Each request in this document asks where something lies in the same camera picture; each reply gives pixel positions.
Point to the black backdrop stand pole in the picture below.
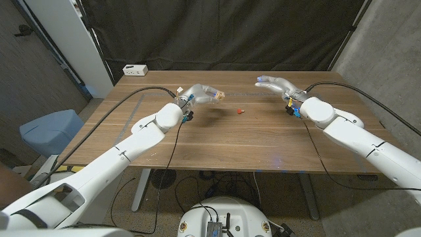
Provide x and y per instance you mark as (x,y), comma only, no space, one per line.
(95,42)
(348,33)

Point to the small wooden block with holes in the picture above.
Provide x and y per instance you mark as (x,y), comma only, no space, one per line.
(220,95)

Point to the black antenna on torso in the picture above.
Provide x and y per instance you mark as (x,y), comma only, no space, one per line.
(227,222)

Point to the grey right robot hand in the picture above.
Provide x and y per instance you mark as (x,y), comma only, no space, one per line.
(279,85)

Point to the black backdrop curtain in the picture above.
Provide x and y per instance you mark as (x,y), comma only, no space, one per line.
(213,33)

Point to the grey table leg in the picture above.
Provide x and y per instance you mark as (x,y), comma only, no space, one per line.
(309,197)

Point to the white power strip box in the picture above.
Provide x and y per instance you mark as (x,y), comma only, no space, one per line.
(135,69)

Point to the dark door frame rail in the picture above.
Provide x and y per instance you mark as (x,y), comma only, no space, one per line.
(65,66)

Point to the blue-grey padded stool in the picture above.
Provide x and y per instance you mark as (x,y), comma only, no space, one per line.
(49,131)

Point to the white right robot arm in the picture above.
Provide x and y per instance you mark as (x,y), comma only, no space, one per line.
(361,141)

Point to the person's bare leg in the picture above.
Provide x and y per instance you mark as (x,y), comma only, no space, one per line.
(13,187)

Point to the white table leg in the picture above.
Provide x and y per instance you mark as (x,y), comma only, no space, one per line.
(141,191)

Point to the black connector beside torso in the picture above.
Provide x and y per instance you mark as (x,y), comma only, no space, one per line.
(286,231)

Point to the white cabinet panel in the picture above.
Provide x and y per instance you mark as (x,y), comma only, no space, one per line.
(72,42)

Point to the grey electronics box on torso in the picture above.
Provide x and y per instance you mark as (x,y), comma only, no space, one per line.
(213,229)

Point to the red-headed wooden screw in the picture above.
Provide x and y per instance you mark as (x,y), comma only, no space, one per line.
(239,111)

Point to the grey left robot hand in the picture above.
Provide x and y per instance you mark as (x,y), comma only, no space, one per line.
(199,95)

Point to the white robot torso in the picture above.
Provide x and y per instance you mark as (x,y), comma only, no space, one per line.
(227,210)

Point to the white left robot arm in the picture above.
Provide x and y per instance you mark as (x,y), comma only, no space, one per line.
(108,168)

